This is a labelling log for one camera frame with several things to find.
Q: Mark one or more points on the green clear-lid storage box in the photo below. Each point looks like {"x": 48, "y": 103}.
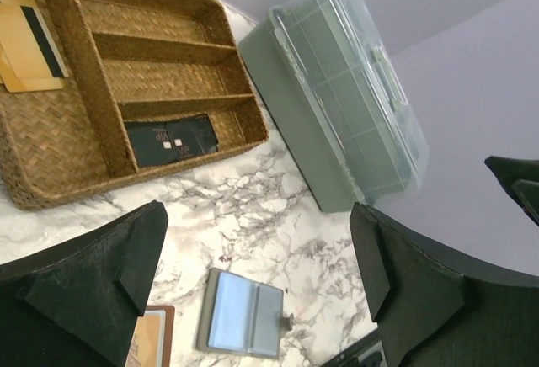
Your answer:
{"x": 325, "y": 77}

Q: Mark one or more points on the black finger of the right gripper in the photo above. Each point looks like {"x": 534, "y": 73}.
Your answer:
{"x": 519, "y": 179}

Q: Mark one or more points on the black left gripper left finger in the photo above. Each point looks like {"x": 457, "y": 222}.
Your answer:
{"x": 77, "y": 303}

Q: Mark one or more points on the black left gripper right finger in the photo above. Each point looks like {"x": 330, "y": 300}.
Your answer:
{"x": 436, "y": 306}

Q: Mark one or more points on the brown card holder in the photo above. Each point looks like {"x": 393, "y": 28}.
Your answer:
{"x": 151, "y": 344}

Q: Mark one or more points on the woven rattan divider tray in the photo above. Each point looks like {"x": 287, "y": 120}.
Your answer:
{"x": 128, "y": 61}

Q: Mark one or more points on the black vip card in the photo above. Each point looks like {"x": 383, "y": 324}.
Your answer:
{"x": 192, "y": 137}
{"x": 150, "y": 143}

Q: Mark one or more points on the grey card holder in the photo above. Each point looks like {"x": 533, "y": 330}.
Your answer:
{"x": 241, "y": 316}

